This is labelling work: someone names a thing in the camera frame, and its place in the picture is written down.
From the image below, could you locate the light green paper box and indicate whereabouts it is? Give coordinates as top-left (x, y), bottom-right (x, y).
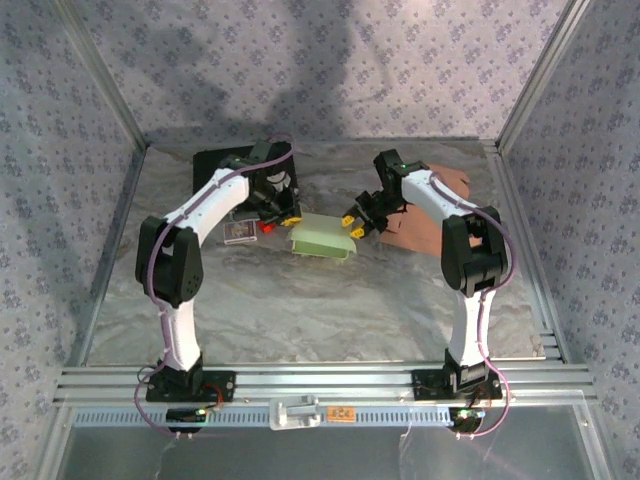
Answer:
top-left (284, 212), bottom-right (359, 266)

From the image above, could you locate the orange cardboard box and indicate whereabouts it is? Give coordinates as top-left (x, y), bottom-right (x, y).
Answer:
top-left (377, 163), bottom-right (472, 259)

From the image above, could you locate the small printed card pack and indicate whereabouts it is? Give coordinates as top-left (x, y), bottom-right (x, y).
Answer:
top-left (223, 219), bottom-right (259, 245)

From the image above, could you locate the black hard case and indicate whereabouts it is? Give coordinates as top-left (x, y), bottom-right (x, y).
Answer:
top-left (192, 143), bottom-right (301, 214)

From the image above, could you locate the right control board green light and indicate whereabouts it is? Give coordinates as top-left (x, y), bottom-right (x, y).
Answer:
top-left (448, 407), bottom-right (485, 434)

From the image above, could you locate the control board green light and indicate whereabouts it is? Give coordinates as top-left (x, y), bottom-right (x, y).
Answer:
top-left (448, 407), bottom-right (485, 434)
top-left (165, 407), bottom-right (209, 434)

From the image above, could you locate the left control board green light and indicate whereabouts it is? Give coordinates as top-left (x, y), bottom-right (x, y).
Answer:
top-left (165, 407), bottom-right (209, 434)

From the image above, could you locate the grey metal sheet panel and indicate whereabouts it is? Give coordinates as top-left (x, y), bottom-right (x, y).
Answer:
top-left (54, 405), bottom-right (604, 480)

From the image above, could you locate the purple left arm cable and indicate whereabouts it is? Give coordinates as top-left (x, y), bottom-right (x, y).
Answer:
top-left (133, 132), bottom-right (297, 441)

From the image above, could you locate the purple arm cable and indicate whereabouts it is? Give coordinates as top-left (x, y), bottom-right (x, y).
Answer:
top-left (429, 172), bottom-right (516, 441)
top-left (133, 132), bottom-right (297, 441)

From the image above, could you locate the aluminium right side rail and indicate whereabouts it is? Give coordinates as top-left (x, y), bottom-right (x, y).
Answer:
top-left (482, 142), bottom-right (569, 364)

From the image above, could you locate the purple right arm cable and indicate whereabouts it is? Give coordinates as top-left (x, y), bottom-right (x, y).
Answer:
top-left (429, 172), bottom-right (516, 441)

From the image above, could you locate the aluminium left side rail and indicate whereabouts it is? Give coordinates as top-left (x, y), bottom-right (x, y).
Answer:
top-left (67, 143), bottom-right (151, 369)

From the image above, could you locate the aluminium front frame rail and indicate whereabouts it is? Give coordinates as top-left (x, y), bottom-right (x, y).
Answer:
top-left (52, 363), bottom-right (599, 407)

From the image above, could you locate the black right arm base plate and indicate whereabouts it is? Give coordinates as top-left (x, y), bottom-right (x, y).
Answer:
top-left (410, 368), bottom-right (504, 401)

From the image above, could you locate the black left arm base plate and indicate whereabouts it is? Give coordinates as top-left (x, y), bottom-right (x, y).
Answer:
top-left (144, 368), bottom-right (237, 404)

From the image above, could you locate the grey slotted cable duct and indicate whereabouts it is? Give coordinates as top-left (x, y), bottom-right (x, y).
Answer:
top-left (69, 403), bottom-right (481, 429)

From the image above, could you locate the white plastic bracket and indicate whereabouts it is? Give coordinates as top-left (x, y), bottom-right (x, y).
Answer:
top-left (268, 394), bottom-right (321, 431)

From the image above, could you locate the aluminium right frame post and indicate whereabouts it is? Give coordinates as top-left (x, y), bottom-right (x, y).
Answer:
top-left (493, 0), bottom-right (594, 154)

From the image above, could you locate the aluminium frame post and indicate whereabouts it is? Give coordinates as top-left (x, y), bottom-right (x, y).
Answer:
top-left (49, 0), bottom-right (152, 151)
top-left (493, 0), bottom-right (594, 154)

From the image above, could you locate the aluminium left frame post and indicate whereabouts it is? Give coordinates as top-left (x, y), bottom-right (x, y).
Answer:
top-left (49, 0), bottom-right (152, 151)

